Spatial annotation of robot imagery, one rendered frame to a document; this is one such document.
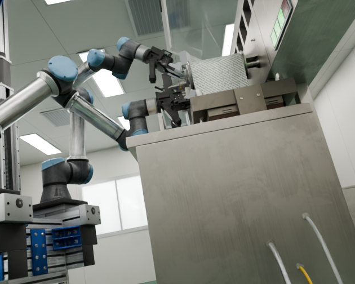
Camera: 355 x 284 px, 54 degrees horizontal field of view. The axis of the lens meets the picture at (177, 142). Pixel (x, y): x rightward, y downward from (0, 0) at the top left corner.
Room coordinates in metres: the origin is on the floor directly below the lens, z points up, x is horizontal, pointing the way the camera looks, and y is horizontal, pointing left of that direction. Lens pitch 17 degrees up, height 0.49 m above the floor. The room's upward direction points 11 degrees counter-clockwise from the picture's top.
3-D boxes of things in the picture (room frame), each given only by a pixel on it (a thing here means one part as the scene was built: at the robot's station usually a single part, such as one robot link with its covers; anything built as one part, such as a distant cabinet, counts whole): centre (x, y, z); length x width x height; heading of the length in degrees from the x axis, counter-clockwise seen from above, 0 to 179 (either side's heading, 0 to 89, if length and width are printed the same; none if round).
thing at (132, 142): (2.40, -0.16, 0.88); 2.52 x 0.66 x 0.04; 0
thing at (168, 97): (1.40, 0.00, 1.12); 0.12 x 0.08 x 0.09; 90
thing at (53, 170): (1.69, 0.64, 0.98); 0.13 x 0.12 x 0.14; 141
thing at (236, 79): (1.40, -0.24, 1.11); 0.23 x 0.01 x 0.18; 90
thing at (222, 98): (1.28, -0.28, 1.00); 0.40 x 0.16 x 0.06; 90
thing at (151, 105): (1.41, 0.08, 1.11); 0.08 x 0.05 x 0.08; 0
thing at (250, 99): (1.19, -0.29, 0.96); 0.10 x 0.03 x 0.11; 90
